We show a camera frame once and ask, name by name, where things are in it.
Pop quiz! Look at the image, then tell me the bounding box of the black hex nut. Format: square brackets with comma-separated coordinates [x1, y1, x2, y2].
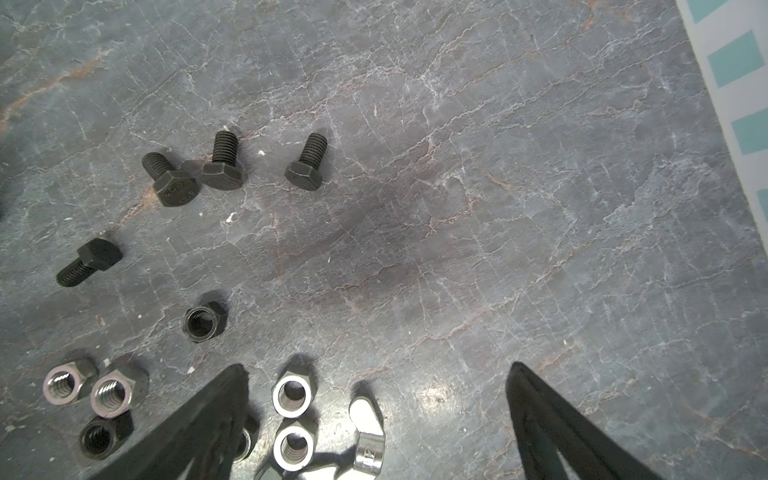
[79, 412, 134, 460]
[182, 301, 228, 343]
[233, 415, 260, 463]

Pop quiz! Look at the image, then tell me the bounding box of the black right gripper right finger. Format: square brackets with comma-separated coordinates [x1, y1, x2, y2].
[505, 362, 659, 479]

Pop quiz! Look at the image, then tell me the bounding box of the silver wing nut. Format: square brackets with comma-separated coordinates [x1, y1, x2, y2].
[349, 396, 386, 479]

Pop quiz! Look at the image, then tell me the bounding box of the silver hex nut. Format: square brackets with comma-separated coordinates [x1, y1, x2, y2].
[273, 419, 317, 472]
[90, 365, 149, 419]
[42, 358, 98, 406]
[272, 369, 316, 418]

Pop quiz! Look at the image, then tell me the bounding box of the black hex bolt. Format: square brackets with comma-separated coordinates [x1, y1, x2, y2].
[284, 133, 328, 191]
[200, 130, 243, 190]
[56, 238, 123, 287]
[142, 152, 200, 207]

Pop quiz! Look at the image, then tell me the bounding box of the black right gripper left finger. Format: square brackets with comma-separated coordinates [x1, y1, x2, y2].
[93, 364, 249, 479]

